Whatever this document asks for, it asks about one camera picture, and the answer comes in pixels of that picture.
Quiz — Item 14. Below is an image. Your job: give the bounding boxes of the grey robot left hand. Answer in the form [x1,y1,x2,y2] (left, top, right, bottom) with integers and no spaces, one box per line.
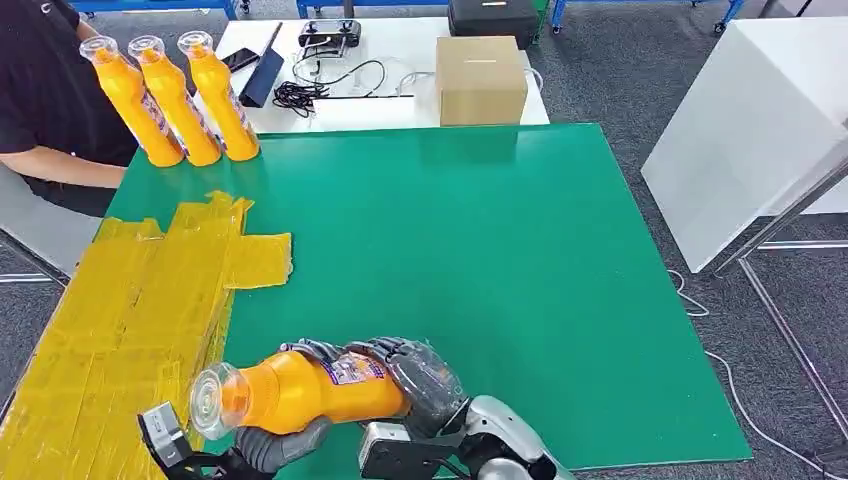
[231,339,346,478]

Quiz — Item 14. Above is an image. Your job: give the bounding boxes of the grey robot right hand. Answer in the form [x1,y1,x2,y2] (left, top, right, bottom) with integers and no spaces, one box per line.
[344,336,473,440]

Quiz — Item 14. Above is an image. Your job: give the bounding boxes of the orange drink bottle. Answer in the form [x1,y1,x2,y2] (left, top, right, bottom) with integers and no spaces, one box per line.
[127,34,223,168]
[79,34,185,168]
[188,349,411,442]
[176,30,261,163]

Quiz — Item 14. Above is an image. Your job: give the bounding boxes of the green table mat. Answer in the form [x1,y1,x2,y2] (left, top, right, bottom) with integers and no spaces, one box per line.
[104,123,753,480]

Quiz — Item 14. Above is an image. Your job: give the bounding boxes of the yellow plastic sheet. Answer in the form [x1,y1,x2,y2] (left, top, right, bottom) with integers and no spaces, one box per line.
[0,190,293,480]

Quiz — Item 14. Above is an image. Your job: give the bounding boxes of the cardboard box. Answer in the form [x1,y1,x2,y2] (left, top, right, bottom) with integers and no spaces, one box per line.
[435,35,529,127]

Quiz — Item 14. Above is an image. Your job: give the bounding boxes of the pale bench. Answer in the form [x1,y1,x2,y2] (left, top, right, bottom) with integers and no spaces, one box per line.
[0,162,104,276]

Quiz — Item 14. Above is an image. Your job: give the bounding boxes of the white desk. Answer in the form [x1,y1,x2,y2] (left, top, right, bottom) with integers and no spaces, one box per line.
[187,17,551,137]

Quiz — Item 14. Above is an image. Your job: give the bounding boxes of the dark blue folder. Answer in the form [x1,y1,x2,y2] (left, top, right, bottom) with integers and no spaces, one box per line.
[238,21,286,109]

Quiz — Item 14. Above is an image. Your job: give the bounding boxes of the black remote controller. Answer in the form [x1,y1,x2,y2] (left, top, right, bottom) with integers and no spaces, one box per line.
[298,19,363,50]

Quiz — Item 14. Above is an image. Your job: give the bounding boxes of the black hard case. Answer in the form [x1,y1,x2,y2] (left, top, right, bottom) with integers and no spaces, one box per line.
[447,0,541,40]

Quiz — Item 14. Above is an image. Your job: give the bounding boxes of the black smartphone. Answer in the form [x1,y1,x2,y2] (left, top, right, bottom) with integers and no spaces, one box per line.
[220,47,261,74]

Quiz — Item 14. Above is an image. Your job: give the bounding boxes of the blue metal rack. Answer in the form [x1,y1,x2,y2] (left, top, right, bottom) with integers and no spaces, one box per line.
[296,0,452,20]
[549,0,747,36]
[69,0,250,21]

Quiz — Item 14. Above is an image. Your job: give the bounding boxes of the white side table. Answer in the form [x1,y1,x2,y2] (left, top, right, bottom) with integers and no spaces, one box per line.
[641,16,848,274]

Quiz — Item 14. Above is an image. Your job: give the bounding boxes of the person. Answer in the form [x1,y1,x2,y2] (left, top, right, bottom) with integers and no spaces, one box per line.
[0,0,140,219]

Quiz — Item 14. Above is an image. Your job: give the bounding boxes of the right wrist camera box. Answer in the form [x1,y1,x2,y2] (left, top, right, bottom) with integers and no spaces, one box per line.
[357,421,460,480]

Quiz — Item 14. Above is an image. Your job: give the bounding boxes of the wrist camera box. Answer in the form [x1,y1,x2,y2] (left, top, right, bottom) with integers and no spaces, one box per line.
[137,402,197,475]
[357,421,460,480]

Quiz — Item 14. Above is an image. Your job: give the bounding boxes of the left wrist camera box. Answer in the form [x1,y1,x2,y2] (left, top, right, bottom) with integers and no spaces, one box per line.
[137,402,197,475]

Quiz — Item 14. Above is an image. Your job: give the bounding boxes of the white floor cable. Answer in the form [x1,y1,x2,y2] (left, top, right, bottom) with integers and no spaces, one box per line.
[667,268,848,480]

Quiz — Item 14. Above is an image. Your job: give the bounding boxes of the metal bench frame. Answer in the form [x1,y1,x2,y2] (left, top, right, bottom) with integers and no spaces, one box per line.
[0,238,71,289]

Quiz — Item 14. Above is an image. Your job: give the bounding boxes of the black cable bundle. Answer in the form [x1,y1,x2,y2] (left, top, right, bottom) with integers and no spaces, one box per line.
[272,58,388,119]

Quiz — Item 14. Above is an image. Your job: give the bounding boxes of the metal table frame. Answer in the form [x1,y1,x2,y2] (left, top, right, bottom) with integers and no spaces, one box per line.
[714,152,848,425]

